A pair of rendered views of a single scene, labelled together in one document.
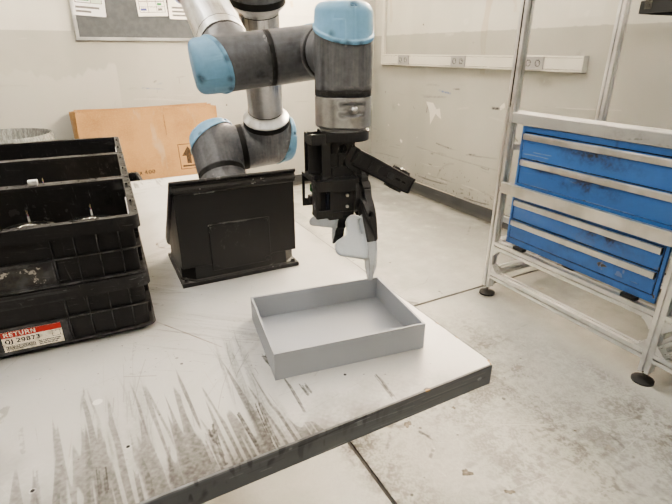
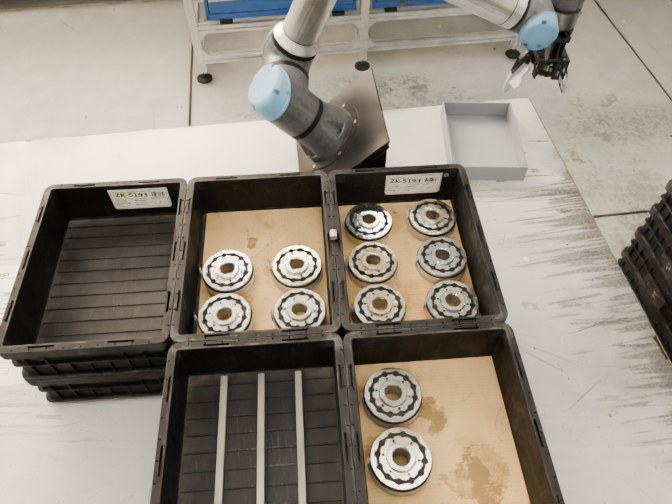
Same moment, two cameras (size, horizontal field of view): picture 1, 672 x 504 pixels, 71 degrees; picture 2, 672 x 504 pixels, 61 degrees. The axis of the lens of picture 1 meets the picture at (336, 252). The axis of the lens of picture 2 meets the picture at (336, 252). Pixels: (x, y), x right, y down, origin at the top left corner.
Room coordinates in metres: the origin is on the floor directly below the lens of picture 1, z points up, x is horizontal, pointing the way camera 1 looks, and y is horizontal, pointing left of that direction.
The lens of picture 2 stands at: (0.71, 1.28, 1.80)
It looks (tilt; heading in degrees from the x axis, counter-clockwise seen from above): 53 degrees down; 291
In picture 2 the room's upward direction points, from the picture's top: straight up
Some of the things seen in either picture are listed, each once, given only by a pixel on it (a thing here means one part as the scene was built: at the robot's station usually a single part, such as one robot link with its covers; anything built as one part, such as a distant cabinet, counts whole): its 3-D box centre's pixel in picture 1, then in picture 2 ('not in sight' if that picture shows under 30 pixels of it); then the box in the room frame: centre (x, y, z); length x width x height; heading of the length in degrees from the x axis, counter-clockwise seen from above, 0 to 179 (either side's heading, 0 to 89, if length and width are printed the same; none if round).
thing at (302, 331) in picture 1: (333, 321); (481, 139); (0.76, 0.00, 0.73); 0.27 x 0.20 x 0.05; 110
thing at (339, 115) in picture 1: (343, 113); (562, 15); (0.66, -0.01, 1.11); 0.08 x 0.08 x 0.05
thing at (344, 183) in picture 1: (337, 173); (551, 49); (0.66, 0.00, 1.03); 0.09 x 0.08 x 0.12; 110
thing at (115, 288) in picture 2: (50, 170); (111, 274); (1.36, 0.84, 0.87); 0.40 x 0.30 x 0.11; 115
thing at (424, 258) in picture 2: not in sight; (442, 256); (0.75, 0.55, 0.86); 0.10 x 0.10 x 0.01
